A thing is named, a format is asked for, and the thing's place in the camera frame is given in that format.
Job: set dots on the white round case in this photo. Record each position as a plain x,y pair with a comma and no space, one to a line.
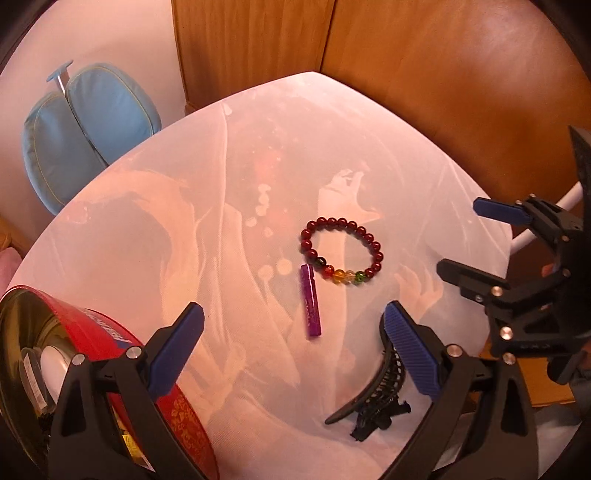
55,367

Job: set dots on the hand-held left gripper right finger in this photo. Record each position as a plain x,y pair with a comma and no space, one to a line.
413,350

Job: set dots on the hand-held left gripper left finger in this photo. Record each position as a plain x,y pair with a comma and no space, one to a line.
178,350

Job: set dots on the small silver labelled tin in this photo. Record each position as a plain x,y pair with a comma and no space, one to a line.
32,378

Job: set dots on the black claw hair clip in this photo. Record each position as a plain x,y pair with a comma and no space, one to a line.
374,401

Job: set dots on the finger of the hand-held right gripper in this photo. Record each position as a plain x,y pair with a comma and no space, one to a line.
498,210
466,277

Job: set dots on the round red gold tin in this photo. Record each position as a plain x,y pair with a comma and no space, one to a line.
175,415

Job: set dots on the purple tube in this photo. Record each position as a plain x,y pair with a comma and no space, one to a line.
310,302

